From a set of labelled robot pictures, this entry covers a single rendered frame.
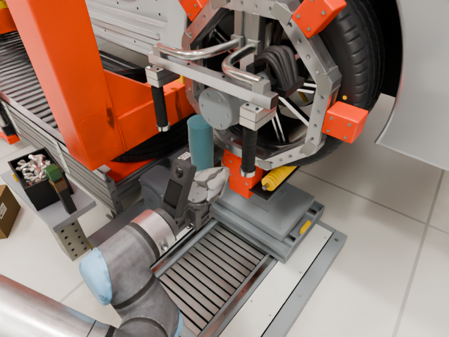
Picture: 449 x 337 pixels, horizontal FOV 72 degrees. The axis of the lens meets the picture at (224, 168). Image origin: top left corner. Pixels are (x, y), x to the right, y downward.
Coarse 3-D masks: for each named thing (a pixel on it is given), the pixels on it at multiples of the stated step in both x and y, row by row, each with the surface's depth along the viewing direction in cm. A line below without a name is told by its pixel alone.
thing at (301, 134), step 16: (224, 16) 100; (208, 32) 106; (224, 32) 112; (272, 32) 93; (208, 64) 116; (304, 112) 103; (240, 128) 122; (272, 128) 125; (288, 128) 123; (304, 128) 118; (272, 144) 115; (288, 144) 109
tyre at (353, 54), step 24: (360, 0) 85; (336, 24) 78; (360, 24) 81; (336, 48) 81; (360, 48) 80; (384, 48) 91; (360, 72) 82; (384, 72) 95; (360, 96) 85; (336, 144) 97
